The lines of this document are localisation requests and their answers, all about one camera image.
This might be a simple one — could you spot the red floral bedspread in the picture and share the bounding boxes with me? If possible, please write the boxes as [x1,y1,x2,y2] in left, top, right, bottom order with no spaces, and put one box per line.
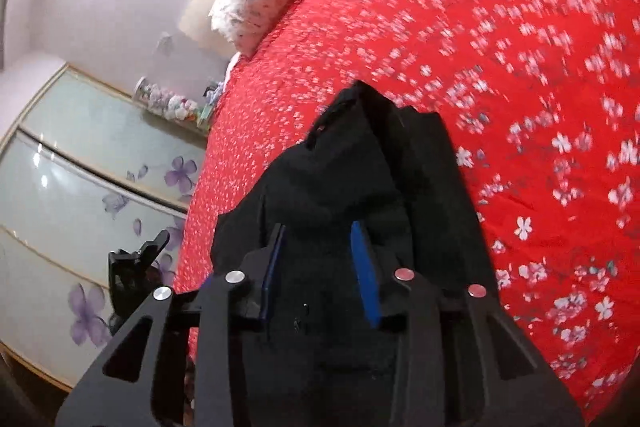
[172,0,640,424]

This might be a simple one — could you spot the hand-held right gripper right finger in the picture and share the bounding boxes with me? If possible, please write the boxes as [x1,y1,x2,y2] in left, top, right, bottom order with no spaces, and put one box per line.
[350,221,586,427]

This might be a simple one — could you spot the tube of plush toys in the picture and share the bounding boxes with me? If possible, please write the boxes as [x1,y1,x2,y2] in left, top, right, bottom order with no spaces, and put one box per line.
[134,77,213,132]

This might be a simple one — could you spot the black pants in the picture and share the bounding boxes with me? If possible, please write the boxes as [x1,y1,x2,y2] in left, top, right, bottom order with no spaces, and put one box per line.
[210,79,501,427]

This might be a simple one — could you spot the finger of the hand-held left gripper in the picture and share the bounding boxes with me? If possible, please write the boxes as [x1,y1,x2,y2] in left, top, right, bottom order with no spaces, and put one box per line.
[137,229,171,269]

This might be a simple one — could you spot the wardrobe with purple flower doors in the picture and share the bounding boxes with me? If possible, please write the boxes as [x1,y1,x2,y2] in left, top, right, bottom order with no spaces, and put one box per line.
[0,62,211,394]

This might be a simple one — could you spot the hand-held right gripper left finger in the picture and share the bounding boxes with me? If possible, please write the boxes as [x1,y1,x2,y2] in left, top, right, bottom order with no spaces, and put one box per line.
[54,224,289,427]

